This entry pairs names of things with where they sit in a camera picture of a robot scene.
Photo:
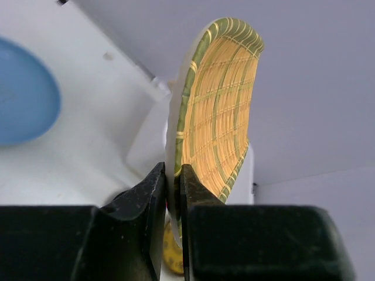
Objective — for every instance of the light blue plate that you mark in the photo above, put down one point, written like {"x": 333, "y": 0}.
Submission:
{"x": 30, "y": 96}

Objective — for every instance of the yellow patterned plate upper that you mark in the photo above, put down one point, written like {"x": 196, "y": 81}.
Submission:
{"x": 172, "y": 253}

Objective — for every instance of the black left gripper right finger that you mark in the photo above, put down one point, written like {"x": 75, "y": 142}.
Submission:
{"x": 257, "y": 242}

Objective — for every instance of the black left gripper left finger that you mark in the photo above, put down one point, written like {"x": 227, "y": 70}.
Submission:
{"x": 119, "y": 241}

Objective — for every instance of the rectangular woven bamboo plate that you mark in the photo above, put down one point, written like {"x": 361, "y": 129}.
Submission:
{"x": 209, "y": 111}

